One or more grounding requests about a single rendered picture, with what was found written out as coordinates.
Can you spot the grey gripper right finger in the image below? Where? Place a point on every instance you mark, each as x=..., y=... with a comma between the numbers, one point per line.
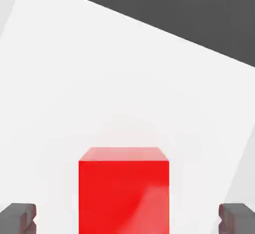
x=239, y=218

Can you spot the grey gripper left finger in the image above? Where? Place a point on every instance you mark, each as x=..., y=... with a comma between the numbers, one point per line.
x=16, y=218

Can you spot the small red cube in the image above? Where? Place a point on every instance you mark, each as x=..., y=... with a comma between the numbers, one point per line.
x=123, y=194

